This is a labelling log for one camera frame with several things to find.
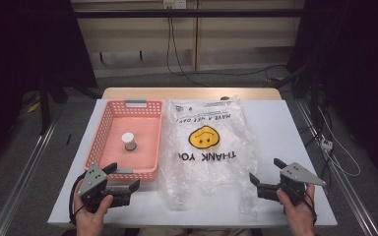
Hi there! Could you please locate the person's right hand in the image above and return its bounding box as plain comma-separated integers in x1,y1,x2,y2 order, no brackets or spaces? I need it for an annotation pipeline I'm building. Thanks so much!
276,183,317,236

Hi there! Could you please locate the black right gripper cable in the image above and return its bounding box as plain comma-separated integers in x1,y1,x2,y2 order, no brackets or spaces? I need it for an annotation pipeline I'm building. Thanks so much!
302,192,319,226

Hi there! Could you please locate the black hanging cable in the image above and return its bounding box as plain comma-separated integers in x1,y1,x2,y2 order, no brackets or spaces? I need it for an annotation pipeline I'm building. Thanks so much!
165,16,287,88

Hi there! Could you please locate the person's left hand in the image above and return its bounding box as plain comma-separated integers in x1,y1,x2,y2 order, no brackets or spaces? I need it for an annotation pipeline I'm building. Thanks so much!
73,192,114,236

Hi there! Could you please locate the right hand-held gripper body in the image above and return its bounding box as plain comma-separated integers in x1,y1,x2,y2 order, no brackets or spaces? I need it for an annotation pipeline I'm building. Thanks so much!
256,161,327,207

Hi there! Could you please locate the white wall socket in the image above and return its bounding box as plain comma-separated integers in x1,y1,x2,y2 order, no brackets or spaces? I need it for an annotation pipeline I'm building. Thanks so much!
162,0,188,10

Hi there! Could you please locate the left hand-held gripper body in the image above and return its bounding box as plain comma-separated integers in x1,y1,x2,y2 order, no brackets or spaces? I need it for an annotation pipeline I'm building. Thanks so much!
77,162,133,214

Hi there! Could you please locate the black metal stand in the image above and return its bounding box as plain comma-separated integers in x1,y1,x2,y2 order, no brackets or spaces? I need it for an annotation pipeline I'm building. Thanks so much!
37,73,69,136

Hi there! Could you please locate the white cable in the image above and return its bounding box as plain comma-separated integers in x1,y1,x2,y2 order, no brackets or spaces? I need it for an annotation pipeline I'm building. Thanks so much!
317,106,362,178

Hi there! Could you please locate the white power strip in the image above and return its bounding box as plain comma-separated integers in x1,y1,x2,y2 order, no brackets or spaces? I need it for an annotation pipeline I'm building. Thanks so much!
321,138,335,152

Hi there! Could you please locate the yellow floor tape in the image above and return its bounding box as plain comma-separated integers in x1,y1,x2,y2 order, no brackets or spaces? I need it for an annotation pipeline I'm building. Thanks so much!
27,100,42,114

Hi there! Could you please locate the pink perforated plastic basket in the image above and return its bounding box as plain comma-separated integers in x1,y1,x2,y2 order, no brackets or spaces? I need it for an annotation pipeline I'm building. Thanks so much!
84,99,164,182

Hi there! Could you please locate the black curtain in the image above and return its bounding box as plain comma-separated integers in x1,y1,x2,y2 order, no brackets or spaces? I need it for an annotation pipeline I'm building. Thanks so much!
0,0,98,176
285,0,378,186

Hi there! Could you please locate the metal floor rail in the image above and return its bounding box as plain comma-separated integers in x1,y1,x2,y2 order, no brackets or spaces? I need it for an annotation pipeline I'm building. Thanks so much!
295,98,378,236
0,112,63,236

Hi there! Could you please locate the black horizontal bar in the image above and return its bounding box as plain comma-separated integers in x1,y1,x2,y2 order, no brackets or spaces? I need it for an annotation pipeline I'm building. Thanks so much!
73,8,305,19

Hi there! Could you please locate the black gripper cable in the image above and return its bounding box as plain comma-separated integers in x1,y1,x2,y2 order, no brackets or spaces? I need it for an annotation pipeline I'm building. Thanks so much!
67,171,91,226
302,192,319,226

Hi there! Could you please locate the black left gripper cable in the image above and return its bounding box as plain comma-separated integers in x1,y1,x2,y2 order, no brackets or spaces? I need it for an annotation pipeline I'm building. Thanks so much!
67,171,91,226

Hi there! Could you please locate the clear plastic bag yellow smiley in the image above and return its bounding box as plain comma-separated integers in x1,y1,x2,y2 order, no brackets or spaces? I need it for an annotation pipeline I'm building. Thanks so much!
158,96,261,218

